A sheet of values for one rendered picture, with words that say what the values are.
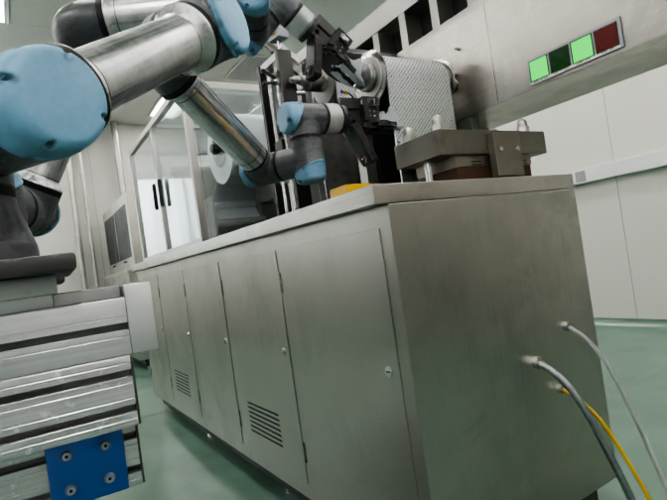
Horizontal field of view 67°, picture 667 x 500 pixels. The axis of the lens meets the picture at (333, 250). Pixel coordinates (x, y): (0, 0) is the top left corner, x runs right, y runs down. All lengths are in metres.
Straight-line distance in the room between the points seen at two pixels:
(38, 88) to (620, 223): 3.75
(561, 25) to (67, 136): 1.20
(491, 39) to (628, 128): 2.47
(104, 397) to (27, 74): 0.38
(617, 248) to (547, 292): 2.73
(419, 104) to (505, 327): 0.66
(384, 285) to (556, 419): 0.57
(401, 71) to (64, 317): 1.09
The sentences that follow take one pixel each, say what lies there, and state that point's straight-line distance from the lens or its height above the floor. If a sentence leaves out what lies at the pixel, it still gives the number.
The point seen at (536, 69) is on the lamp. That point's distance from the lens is 1.51.
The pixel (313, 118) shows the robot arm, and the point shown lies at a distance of 1.22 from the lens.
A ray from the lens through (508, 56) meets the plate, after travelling 1.58.
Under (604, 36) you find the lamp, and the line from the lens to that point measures 1.42.
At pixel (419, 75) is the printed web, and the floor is 1.24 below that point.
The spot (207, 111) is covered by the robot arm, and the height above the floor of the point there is 1.11.
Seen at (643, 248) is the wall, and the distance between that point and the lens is 3.97.
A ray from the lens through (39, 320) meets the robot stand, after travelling 0.70.
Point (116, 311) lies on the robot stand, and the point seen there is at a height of 0.74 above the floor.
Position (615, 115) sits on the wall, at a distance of 4.04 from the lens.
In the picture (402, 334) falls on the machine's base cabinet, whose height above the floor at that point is 0.60.
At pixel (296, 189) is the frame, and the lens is 1.58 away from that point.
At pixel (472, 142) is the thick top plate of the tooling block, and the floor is 1.00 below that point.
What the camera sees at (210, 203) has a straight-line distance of 2.21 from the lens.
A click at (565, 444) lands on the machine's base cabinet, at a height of 0.25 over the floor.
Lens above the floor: 0.77
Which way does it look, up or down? 1 degrees up
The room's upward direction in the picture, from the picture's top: 8 degrees counter-clockwise
